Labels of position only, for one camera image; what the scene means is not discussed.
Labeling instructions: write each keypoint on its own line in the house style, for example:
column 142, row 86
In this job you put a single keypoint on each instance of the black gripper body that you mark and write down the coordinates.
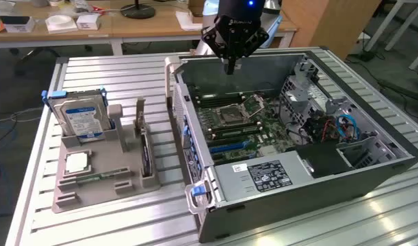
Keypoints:
column 240, row 30

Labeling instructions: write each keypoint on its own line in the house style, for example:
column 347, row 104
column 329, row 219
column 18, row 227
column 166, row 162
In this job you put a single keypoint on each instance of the graphics card with metal bracket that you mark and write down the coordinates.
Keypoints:
column 146, row 153

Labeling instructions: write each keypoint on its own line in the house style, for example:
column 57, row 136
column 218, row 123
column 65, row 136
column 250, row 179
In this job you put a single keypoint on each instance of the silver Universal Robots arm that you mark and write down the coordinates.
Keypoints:
column 204, row 47

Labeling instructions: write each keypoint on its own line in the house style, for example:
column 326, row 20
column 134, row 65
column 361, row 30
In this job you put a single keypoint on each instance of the white paper stack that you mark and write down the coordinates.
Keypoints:
column 189, row 21

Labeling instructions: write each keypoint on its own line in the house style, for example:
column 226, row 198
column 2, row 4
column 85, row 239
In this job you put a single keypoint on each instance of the brown cardboard box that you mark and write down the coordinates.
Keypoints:
column 196, row 7

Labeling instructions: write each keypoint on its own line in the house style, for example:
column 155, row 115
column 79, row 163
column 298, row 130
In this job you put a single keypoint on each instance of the wooden cabinet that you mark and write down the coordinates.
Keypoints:
column 332, row 25

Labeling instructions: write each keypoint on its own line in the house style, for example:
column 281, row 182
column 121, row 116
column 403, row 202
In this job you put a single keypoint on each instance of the black round lamp base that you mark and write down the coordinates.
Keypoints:
column 138, row 12

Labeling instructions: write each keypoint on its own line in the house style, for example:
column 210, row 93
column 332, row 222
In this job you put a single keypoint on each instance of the perforated metal drive cage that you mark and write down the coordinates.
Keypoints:
column 297, row 102

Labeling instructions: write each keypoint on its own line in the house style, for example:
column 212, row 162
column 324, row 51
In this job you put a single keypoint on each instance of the CPU socket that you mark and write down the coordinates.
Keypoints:
column 230, row 114

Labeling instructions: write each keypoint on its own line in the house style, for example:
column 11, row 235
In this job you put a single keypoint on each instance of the white box with red button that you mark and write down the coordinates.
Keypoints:
column 363, row 44

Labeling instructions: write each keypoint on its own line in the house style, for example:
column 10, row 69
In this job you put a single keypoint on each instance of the black power adapter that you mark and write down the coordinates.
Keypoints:
column 368, row 56

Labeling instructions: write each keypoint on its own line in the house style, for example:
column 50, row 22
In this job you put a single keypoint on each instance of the green motherboard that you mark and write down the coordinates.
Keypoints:
column 270, row 128

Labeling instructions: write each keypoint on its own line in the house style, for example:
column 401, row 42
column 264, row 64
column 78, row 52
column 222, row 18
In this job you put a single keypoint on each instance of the small white labelled box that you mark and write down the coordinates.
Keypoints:
column 89, row 23

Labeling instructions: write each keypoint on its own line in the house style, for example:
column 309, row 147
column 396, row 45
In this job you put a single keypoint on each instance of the black installed RAM stick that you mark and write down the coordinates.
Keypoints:
column 236, row 130

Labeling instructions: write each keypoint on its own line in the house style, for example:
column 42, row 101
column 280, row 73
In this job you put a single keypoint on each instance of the blue expansion slot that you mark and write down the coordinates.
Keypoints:
column 228, row 148

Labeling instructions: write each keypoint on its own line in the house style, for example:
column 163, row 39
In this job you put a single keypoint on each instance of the silver chipset heatsink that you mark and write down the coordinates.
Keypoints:
column 272, row 151

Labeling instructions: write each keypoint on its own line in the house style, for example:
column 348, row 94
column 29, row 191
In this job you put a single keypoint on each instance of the white box with round bowl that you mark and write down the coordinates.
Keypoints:
column 59, row 25

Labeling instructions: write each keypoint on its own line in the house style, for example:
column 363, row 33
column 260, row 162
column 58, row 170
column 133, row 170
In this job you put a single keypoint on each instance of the black floor stand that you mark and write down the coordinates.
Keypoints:
column 407, row 89

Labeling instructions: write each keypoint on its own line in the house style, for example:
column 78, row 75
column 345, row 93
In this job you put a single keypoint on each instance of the hard disk with blue caddy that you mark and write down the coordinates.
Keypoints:
column 75, row 120

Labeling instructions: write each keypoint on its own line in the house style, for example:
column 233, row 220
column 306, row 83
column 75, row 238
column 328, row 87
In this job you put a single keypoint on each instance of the wooden desk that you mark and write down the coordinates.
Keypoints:
column 34, row 36

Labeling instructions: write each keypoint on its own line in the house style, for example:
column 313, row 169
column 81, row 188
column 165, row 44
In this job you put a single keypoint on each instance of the grey cup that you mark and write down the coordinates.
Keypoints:
column 41, row 3

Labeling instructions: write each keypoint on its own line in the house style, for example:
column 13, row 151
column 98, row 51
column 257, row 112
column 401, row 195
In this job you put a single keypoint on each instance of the black office chair base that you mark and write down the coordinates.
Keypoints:
column 34, row 55

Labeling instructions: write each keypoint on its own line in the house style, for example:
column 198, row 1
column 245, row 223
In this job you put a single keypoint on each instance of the grey power supply unit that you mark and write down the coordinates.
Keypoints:
column 229, row 179

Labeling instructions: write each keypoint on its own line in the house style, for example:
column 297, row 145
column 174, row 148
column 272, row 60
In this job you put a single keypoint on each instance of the grey metal disk bay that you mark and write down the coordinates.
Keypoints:
column 373, row 151

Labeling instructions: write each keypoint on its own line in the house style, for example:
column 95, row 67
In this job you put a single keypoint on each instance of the white box with black lid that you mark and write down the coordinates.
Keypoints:
column 19, row 27

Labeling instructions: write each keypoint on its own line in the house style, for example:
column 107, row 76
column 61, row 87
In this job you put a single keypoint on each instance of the grey parts rack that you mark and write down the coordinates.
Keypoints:
column 102, row 159

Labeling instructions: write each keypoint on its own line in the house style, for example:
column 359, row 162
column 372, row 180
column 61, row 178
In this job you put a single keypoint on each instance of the blue case latch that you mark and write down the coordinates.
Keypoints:
column 197, row 191

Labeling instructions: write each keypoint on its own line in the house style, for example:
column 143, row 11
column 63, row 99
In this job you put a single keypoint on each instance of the silver CPU chip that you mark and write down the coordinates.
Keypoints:
column 78, row 164

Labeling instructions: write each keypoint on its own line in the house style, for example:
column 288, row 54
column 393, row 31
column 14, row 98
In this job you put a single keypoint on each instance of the green RAM stick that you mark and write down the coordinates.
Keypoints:
column 95, row 177

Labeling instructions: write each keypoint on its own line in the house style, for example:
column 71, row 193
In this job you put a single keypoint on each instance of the black open PC case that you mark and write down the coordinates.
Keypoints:
column 297, row 205

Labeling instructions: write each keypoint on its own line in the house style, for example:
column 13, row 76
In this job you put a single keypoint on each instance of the white table frame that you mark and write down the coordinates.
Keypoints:
column 384, row 25

